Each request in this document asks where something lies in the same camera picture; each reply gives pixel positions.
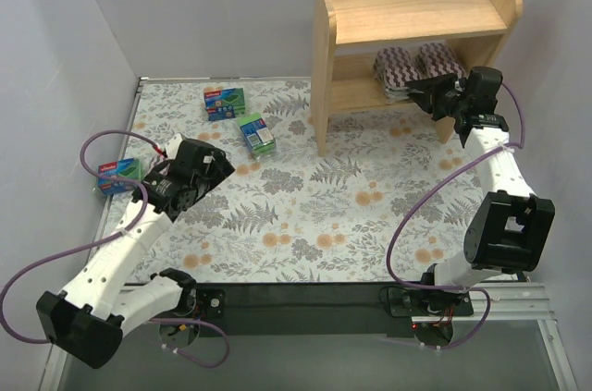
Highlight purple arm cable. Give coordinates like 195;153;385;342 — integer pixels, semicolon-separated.
0;129;231;369
386;80;525;350

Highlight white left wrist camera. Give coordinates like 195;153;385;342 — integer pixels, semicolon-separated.
155;133;186;162

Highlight green blue sponge pack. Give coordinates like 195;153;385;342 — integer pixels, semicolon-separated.
203;88;246;121
97;158;142;196
238;113;277;160

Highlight wooden two-tier shelf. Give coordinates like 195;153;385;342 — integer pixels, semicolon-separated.
311;0;523;155

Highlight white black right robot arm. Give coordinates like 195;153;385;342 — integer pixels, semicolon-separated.
409;67;555;313

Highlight aluminium frame rail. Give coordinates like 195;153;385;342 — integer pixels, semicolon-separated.
41;282;577;390

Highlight floral patterned table mat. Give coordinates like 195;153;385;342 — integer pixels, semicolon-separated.
90;79;517;285

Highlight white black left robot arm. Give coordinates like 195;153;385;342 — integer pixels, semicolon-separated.
36;135;234;369

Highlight purple wavy sponge pack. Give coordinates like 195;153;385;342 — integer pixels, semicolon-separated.
414;43;464;79
373;46;424;104
145;155;167;175

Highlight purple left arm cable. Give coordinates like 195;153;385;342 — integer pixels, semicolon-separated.
0;129;231;369

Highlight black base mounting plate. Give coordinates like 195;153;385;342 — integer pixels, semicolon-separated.
169;282;474;337

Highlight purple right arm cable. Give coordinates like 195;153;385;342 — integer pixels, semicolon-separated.
386;80;525;350

